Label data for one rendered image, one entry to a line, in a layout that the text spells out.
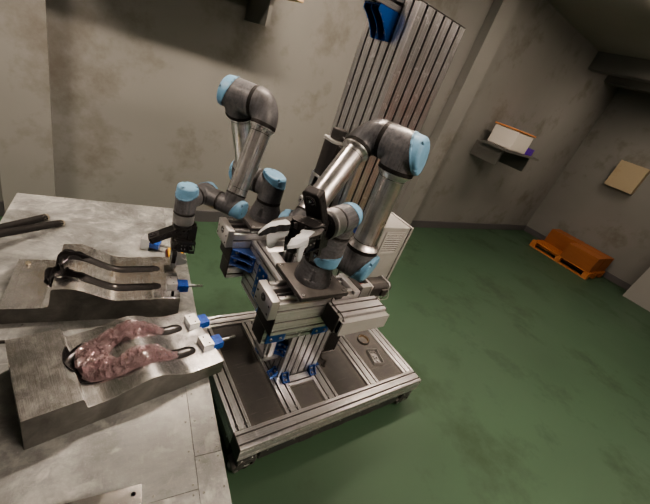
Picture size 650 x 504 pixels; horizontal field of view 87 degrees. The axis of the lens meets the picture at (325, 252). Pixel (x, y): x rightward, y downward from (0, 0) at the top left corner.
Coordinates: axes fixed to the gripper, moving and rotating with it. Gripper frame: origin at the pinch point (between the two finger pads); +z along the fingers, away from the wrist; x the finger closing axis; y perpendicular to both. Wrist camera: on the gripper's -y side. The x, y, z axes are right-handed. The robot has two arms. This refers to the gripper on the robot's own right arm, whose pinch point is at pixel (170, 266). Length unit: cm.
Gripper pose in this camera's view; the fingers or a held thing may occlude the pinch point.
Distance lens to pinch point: 149.7
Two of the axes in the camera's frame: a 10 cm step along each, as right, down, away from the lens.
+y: 8.6, 0.5, 5.1
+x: -4.0, -5.6, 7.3
